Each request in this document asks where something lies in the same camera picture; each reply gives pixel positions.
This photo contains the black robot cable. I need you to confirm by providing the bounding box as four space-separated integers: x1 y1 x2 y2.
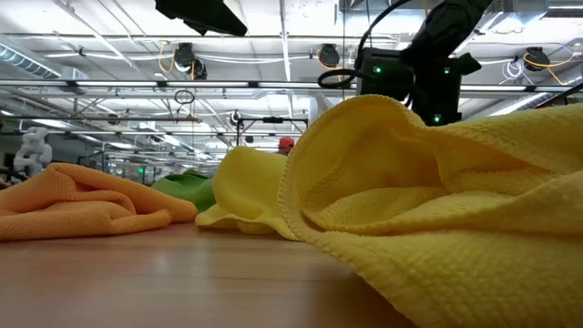
317 0 414 90

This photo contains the black ceiling cable reel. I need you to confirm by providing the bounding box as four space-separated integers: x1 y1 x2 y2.
173 42 197 70
523 46 551 73
317 43 342 69

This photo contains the long ceiling light rail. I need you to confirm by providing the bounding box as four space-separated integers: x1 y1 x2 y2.
0 78 583 90

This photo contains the person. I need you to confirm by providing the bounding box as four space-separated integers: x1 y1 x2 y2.
277 136 296 157

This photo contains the small yellow microfiber towel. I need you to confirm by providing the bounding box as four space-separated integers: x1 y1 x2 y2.
195 146 300 241

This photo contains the green microfiber towel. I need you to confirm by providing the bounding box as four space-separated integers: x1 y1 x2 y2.
150 169 217 213

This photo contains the large yellow microfiber towel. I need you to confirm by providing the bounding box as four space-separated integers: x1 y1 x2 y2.
277 94 583 328

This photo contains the white robot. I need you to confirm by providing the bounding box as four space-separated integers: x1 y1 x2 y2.
12 126 54 179

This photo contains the orange microfiber towel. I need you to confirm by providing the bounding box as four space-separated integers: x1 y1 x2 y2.
0 162 199 242

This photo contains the black overhead frame rig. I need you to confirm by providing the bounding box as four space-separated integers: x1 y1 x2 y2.
233 115 311 148

